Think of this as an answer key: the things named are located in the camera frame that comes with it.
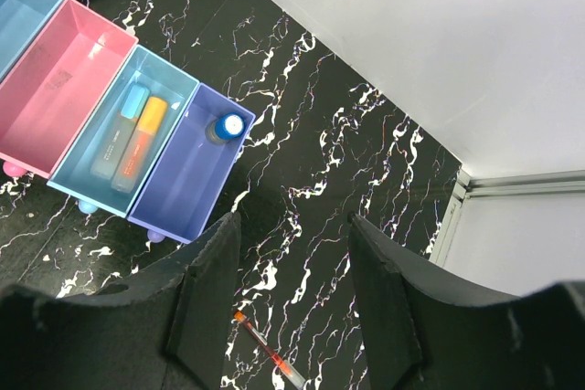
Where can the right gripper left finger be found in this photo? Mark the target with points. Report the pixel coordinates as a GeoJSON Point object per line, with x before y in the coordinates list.
{"type": "Point", "coordinates": [164, 327]}

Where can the blue white marker pen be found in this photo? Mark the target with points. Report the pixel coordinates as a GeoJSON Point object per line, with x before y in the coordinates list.
{"type": "Point", "coordinates": [114, 142]}

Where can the teal blue bin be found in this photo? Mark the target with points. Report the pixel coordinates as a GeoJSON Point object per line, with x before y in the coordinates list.
{"type": "Point", "coordinates": [164, 80]}

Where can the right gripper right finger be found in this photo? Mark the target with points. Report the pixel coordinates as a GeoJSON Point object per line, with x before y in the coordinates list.
{"type": "Point", "coordinates": [426, 328]}

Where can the red pencil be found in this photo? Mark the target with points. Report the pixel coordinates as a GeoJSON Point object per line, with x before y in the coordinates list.
{"type": "Point", "coordinates": [283, 365]}

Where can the light blue bin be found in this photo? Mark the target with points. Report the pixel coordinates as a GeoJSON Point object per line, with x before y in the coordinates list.
{"type": "Point", "coordinates": [21, 21]}

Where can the grey blue glue stick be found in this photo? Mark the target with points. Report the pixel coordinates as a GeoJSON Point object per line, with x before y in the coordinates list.
{"type": "Point", "coordinates": [225, 128]}

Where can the pink bin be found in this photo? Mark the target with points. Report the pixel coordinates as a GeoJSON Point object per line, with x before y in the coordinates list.
{"type": "Point", "coordinates": [51, 91]}

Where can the black marbled table mat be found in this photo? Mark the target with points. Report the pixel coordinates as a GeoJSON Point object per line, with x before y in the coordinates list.
{"type": "Point", "coordinates": [325, 144]}

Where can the orange highlighter pen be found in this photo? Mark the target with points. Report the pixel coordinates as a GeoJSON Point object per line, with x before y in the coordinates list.
{"type": "Point", "coordinates": [138, 147]}

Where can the purple bin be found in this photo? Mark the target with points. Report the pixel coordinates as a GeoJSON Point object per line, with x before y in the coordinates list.
{"type": "Point", "coordinates": [184, 185]}

